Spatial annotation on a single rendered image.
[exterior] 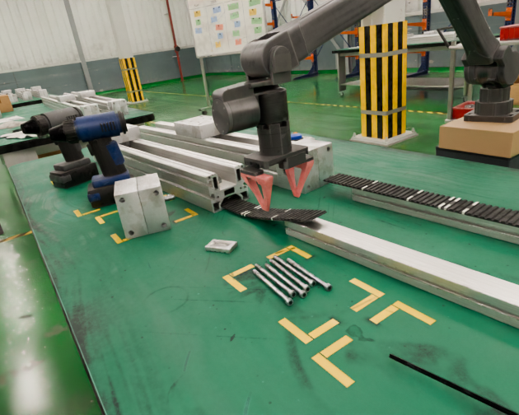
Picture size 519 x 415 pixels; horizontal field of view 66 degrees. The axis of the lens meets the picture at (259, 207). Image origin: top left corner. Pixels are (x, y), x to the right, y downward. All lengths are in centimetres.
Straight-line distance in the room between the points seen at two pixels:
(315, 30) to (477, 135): 57
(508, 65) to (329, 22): 55
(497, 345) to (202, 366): 32
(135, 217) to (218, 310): 33
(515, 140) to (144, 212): 86
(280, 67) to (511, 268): 44
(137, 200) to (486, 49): 86
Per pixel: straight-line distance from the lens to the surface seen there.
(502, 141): 112
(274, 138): 68
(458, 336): 52
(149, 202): 82
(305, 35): 70
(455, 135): 117
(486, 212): 73
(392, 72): 418
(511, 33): 385
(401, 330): 52
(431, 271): 57
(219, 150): 114
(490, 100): 121
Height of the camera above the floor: 111
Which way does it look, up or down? 23 degrees down
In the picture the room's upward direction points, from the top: 8 degrees counter-clockwise
